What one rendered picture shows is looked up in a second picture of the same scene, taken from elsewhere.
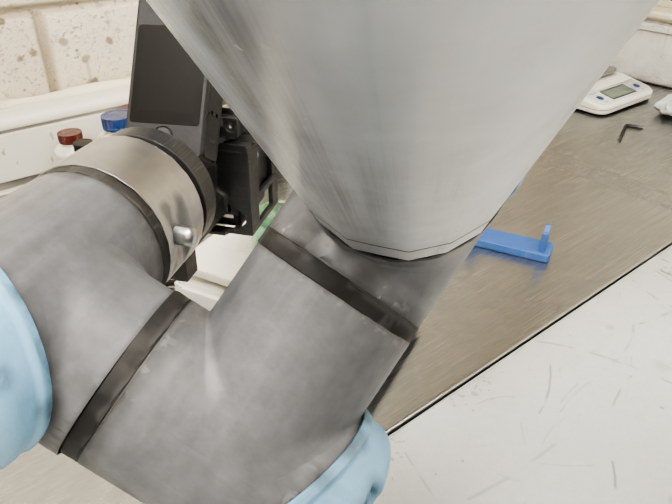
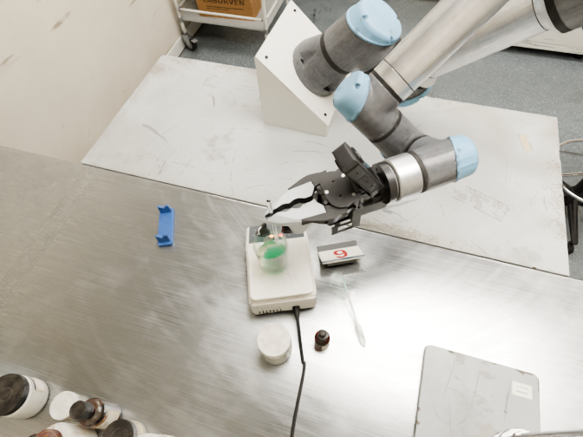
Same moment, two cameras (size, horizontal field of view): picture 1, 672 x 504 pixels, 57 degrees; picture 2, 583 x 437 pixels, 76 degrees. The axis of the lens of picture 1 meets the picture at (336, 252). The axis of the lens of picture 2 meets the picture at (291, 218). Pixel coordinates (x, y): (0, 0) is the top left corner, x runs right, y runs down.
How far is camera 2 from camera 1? 0.79 m
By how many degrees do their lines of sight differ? 76
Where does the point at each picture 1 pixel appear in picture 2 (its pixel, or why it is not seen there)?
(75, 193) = (423, 150)
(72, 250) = (432, 142)
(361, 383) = not seen: hidden behind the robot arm
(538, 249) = (168, 212)
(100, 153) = (407, 161)
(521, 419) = (277, 187)
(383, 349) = not seen: hidden behind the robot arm
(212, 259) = (302, 279)
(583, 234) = (139, 205)
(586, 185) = (76, 218)
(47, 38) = not seen: outside the picture
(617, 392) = (247, 170)
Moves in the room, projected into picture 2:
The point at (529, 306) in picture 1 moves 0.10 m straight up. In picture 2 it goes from (212, 205) to (202, 179)
